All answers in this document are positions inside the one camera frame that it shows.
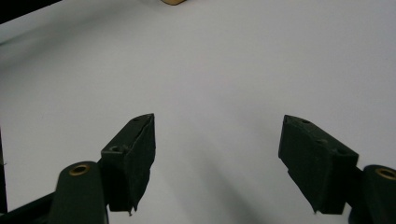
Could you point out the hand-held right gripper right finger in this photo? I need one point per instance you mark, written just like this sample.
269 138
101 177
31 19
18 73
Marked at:
314 165

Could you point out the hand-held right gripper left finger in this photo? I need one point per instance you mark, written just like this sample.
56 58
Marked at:
132 168

